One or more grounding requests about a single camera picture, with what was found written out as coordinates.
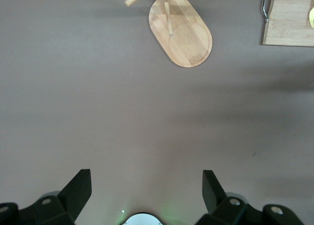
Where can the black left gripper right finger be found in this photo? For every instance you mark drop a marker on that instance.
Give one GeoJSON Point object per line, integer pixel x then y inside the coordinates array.
{"type": "Point", "coordinates": [214, 198]}

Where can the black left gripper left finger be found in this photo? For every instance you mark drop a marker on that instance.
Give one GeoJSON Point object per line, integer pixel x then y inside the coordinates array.
{"type": "Point", "coordinates": [73, 198]}

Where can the wooden mug tree rack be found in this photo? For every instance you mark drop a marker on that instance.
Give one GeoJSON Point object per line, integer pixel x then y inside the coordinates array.
{"type": "Point", "coordinates": [189, 43]}

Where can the yellow plastic fork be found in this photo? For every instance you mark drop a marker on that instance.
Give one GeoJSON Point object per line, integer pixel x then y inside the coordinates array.
{"type": "Point", "coordinates": [311, 18]}

